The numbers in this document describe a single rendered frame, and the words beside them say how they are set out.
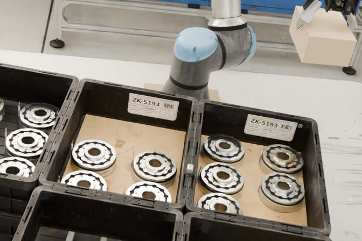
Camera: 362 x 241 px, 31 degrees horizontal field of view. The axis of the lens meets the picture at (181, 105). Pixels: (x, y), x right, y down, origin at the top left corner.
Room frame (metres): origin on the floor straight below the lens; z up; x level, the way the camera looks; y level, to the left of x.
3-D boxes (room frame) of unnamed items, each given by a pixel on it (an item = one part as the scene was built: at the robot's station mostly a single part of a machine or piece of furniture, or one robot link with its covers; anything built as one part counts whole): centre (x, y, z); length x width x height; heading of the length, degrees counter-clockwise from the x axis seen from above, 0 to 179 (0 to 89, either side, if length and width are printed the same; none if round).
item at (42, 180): (1.13, 0.11, 0.92); 0.40 x 0.30 x 0.02; 0
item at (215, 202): (1.02, -0.12, 0.86); 0.05 x 0.05 x 0.01
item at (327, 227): (1.13, -0.19, 0.92); 0.40 x 0.30 x 0.02; 0
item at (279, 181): (1.13, -0.27, 0.86); 0.05 x 0.05 x 0.01
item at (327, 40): (1.48, -0.32, 1.08); 0.16 x 0.12 x 0.07; 10
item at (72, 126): (1.13, 0.11, 0.87); 0.40 x 0.30 x 0.11; 0
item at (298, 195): (1.13, -0.27, 0.86); 0.10 x 0.10 x 0.01
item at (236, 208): (1.02, -0.12, 0.86); 0.10 x 0.10 x 0.01
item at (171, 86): (1.59, -0.01, 0.78); 0.15 x 0.15 x 0.10
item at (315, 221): (1.13, -0.19, 0.87); 0.40 x 0.30 x 0.11; 0
